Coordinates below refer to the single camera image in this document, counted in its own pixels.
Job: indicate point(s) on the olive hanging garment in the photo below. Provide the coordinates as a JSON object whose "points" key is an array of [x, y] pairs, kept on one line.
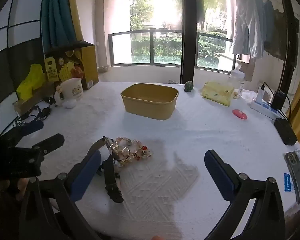
{"points": [[282, 37]]}

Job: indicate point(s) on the bright yellow cloth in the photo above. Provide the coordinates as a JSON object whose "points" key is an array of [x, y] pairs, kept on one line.
{"points": [[32, 80]]}

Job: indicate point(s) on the dark sliding door frame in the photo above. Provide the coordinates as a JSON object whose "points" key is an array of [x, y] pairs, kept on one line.
{"points": [[286, 42]]}

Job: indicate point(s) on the yellow printed carton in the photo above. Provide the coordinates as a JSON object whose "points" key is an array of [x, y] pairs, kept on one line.
{"points": [[87, 62]]}

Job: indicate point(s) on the black power adapter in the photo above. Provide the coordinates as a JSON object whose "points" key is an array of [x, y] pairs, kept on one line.
{"points": [[278, 101]]}

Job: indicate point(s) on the blue hanging garment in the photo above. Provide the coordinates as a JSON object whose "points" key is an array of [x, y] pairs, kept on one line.
{"points": [[267, 20]]}

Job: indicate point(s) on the yellow tissue pack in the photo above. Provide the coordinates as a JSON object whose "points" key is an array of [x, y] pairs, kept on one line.
{"points": [[217, 93]]}

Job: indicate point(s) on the clear plastic jar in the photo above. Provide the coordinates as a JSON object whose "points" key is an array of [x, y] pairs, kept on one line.
{"points": [[237, 80]]}

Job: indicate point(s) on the metal bowl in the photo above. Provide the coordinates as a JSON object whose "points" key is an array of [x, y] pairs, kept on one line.
{"points": [[103, 69]]}

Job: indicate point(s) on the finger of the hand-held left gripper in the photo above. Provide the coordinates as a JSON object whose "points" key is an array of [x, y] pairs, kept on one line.
{"points": [[32, 127], [50, 142]]}

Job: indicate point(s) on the dark hanging garment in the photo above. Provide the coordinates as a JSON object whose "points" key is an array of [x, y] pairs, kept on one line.
{"points": [[201, 2]]}

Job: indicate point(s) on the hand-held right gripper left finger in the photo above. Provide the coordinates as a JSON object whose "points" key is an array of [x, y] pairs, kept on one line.
{"points": [[86, 177]]}

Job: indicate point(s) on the teal curtain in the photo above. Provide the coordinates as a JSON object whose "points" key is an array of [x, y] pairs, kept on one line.
{"points": [[57, 15]]}

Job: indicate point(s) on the blue card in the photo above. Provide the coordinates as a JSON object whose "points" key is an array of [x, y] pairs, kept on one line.
{"points": [[288, 182]]}

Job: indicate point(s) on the balcony cardboard box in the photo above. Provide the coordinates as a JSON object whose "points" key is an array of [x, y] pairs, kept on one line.
{"points": [[246, 68]]}

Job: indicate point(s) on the brown cardboard box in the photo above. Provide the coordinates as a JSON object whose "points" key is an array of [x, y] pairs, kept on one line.
{"points": [[27, 102]]}

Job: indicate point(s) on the white power strip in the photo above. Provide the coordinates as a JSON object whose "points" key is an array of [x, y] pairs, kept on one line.
{"points": [[265, 108]]}

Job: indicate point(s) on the black balcony railing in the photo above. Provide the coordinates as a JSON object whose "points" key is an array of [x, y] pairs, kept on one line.
{"points": [[152, 47]]}

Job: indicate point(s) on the white textured tablecloth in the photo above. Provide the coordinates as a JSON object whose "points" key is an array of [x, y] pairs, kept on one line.
{"points": [[202, 135]]}

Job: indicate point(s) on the green stone figurine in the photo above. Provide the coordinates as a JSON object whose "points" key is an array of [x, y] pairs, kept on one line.
{"points": [[189, 86]]}

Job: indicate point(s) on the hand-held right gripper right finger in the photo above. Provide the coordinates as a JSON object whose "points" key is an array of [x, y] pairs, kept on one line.
{"points": [[220, 177]]}

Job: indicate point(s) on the light hanging shirt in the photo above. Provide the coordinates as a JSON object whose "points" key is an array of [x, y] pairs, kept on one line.
{"points": [[247, 22]]}

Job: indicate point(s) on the red round disc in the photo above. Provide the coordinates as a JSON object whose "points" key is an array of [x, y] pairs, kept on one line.
{"points": [[239, 113]]}

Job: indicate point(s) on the clear phone case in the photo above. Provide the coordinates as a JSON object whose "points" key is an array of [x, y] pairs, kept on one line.
{"points": [[297, 172]]}

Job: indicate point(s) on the white charger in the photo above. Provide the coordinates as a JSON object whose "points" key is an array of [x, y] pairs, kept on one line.
{"points": [[260, 95]]}

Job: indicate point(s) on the small white round object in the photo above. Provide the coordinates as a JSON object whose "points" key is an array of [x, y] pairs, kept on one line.
{"points": [[70, 104]]}

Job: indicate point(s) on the tan rectangular tub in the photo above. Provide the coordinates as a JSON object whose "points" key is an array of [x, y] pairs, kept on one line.
{"points": [[150, 107]]}

